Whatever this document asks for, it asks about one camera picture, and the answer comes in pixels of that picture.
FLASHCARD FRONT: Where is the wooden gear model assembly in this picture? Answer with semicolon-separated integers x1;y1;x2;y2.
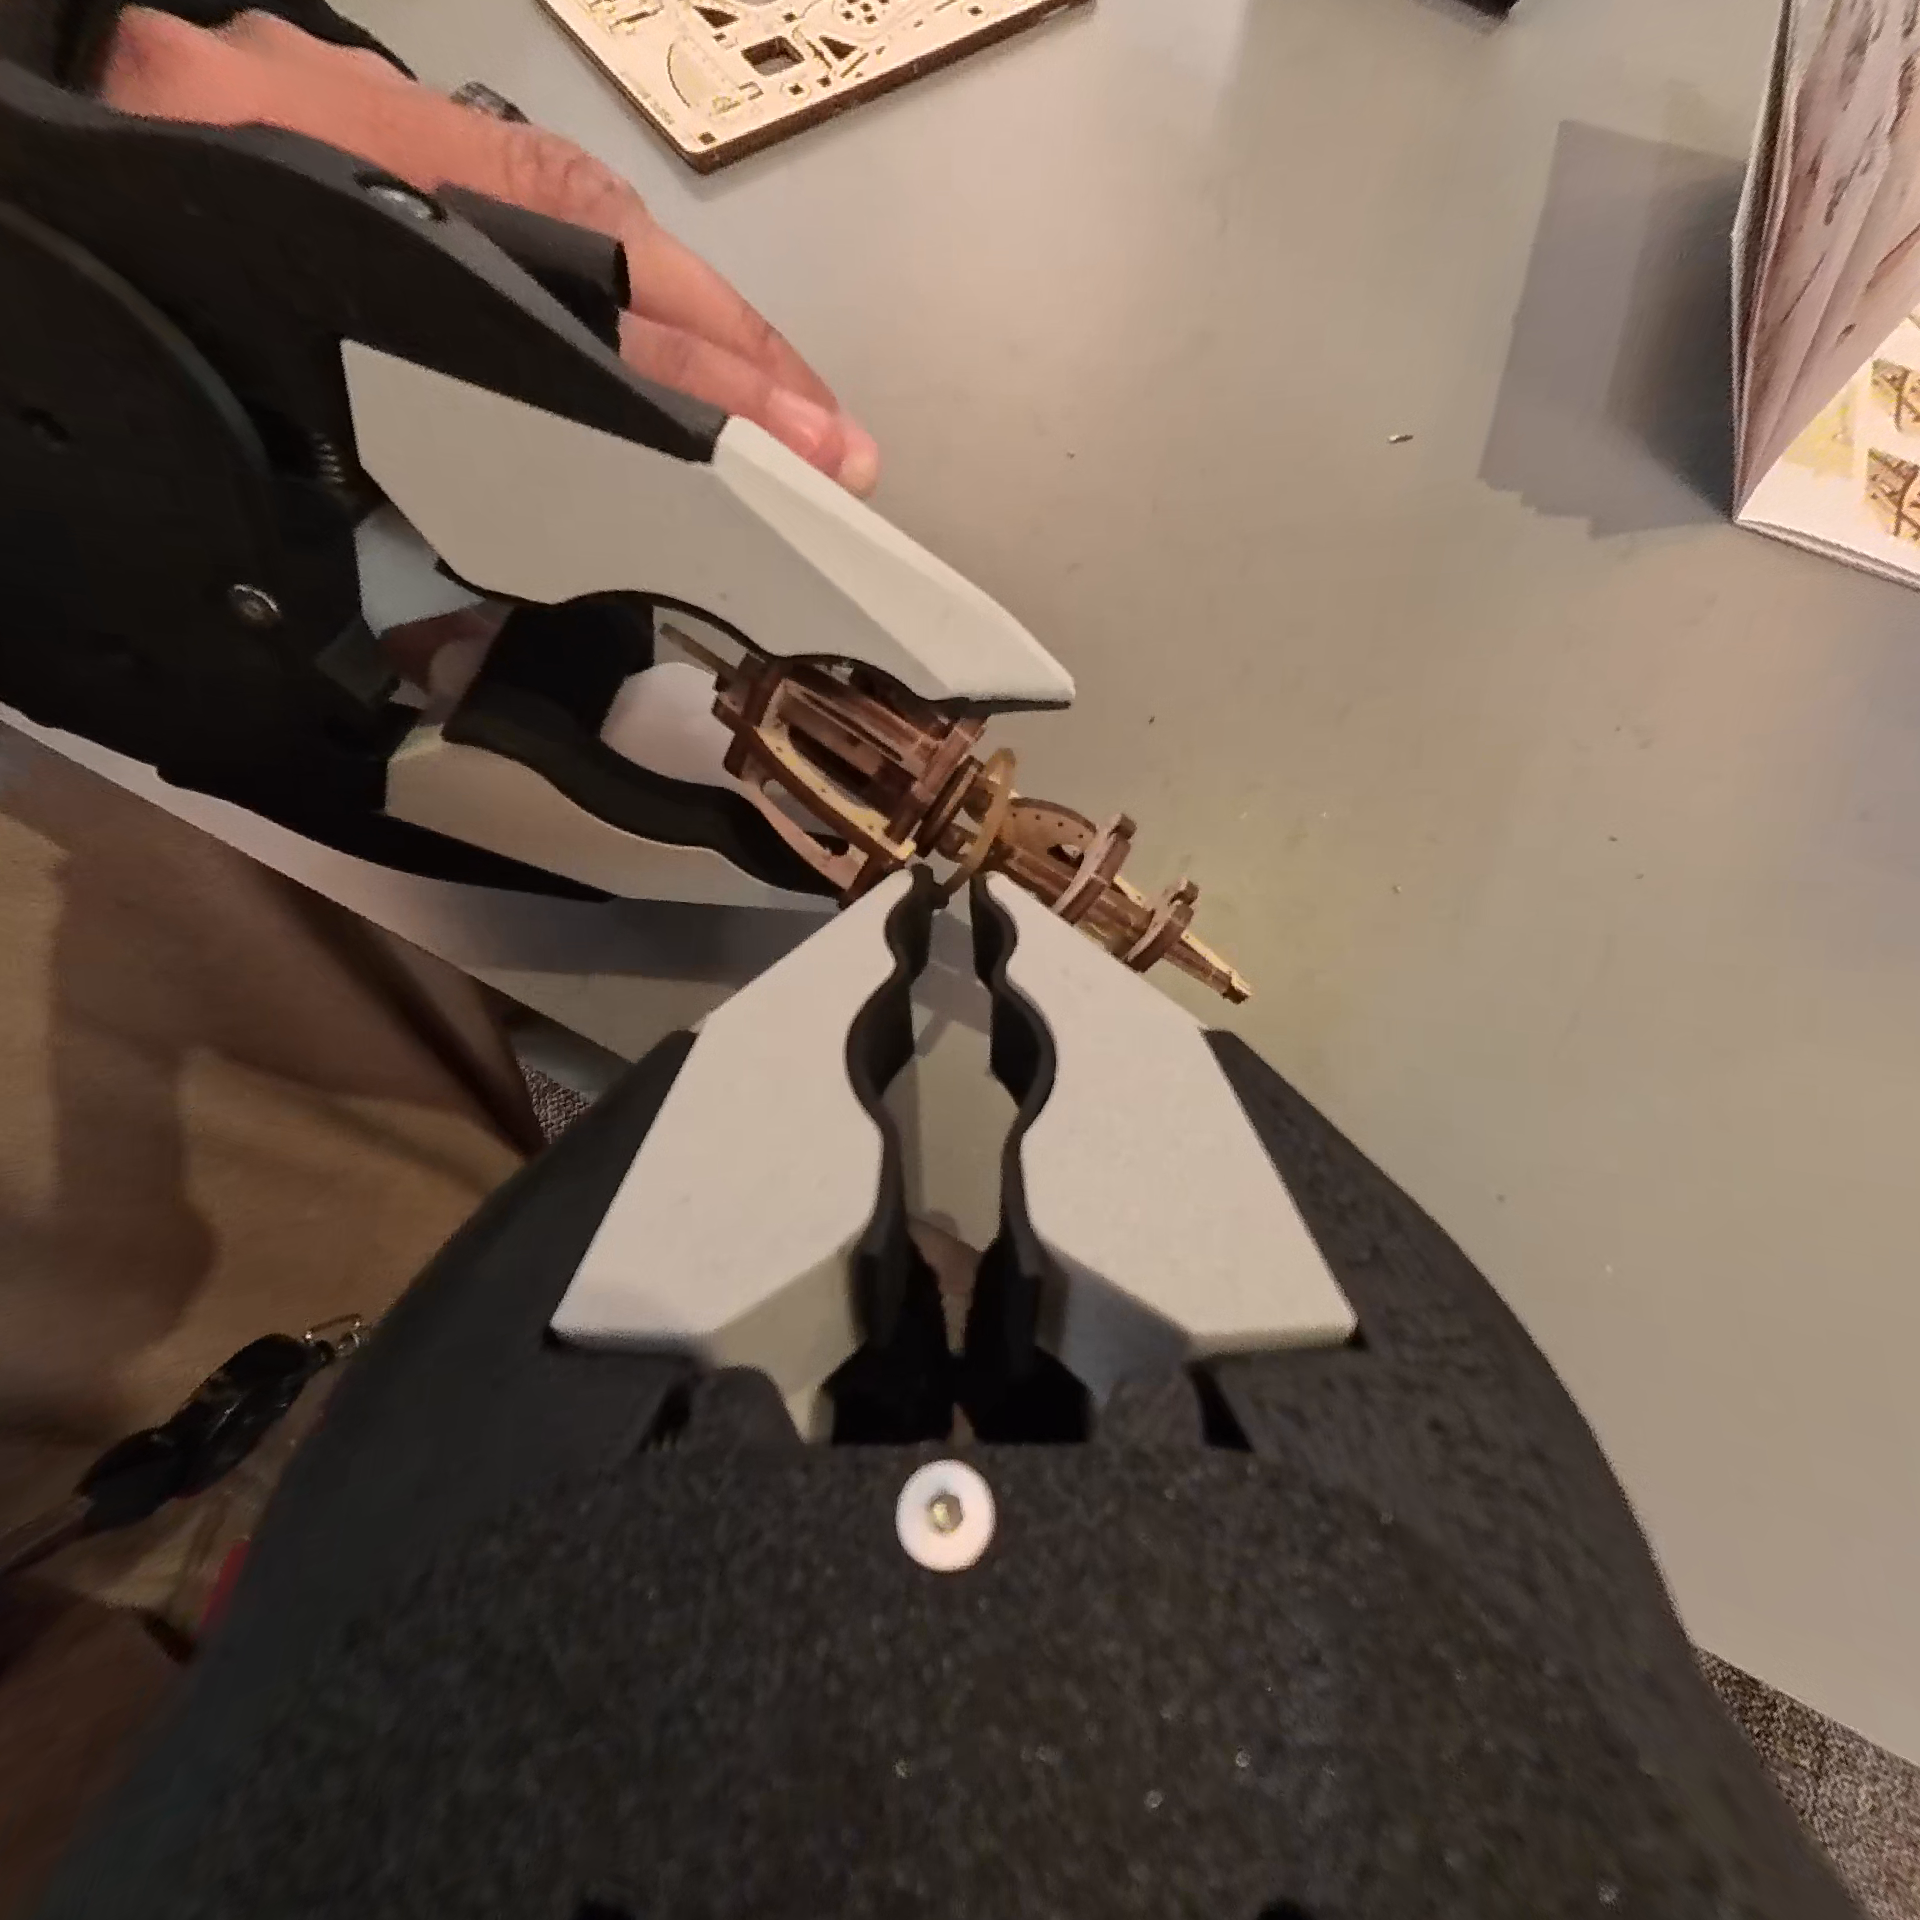
659;626;1255;1011

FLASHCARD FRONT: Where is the person's left hand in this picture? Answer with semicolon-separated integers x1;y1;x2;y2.
112;6;882;492

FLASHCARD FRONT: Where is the laser-cut wooden parts sheet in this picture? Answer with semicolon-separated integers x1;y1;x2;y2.
535;0;1097;176

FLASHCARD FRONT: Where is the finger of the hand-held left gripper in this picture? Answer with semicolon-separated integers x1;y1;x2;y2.
342;339;1079;711
382;702;860;907

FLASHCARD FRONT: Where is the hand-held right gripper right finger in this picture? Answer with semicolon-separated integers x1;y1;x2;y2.
959;866;1362;1446

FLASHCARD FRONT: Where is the black key fob clip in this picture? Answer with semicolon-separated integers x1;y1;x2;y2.
66;1316;372;1524

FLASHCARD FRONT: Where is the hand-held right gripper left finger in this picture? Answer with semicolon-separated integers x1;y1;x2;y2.
549;866;962;1446

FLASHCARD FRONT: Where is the white instruction booklet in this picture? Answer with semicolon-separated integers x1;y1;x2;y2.
1732;0;1920;589

